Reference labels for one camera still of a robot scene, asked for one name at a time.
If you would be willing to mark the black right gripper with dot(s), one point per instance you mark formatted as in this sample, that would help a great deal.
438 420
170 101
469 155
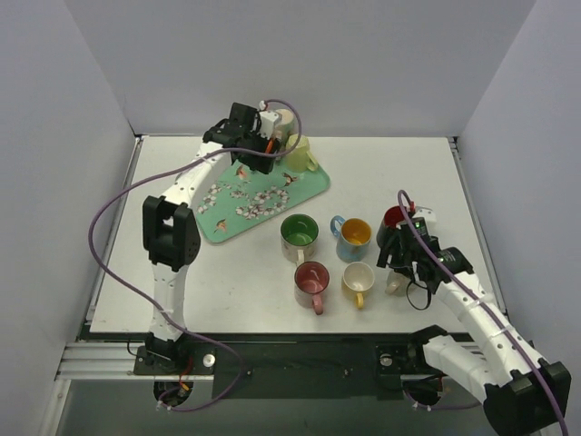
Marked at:
392 248

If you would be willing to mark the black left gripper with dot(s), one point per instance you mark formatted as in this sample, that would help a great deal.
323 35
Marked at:
261 159

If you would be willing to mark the orange mug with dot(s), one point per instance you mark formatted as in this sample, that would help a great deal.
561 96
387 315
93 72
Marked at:
272 146

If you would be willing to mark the beige cartoon mug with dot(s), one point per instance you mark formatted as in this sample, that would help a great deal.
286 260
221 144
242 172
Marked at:
397 283

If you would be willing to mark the black mug red inside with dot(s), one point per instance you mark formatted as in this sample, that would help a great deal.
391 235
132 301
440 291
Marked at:
388 224

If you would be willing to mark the small yellow mug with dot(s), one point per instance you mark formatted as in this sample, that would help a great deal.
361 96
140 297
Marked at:
357 281

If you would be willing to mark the blue butterfly mug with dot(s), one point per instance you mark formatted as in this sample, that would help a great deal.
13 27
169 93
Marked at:
353 238

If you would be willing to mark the pink mug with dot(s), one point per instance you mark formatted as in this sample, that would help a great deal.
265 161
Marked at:
311 280

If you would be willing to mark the cream mug green inside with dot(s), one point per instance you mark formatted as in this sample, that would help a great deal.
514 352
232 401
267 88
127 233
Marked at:
299 238

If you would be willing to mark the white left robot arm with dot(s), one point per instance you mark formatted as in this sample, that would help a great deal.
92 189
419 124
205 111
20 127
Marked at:
170 233

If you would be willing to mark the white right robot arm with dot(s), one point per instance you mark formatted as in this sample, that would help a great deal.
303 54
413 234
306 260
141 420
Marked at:
520 391

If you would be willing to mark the tall beige mug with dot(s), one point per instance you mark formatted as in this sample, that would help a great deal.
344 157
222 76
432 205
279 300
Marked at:
285 126

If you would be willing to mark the pale green mug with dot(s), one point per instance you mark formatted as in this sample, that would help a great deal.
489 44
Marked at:
300 159

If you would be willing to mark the green floral tray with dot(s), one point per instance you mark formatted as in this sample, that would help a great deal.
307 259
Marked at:
241 199

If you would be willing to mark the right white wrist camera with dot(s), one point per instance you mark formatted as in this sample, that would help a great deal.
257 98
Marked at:
428 215

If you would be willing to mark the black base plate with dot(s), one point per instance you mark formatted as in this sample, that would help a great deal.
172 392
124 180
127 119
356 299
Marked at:
292 366

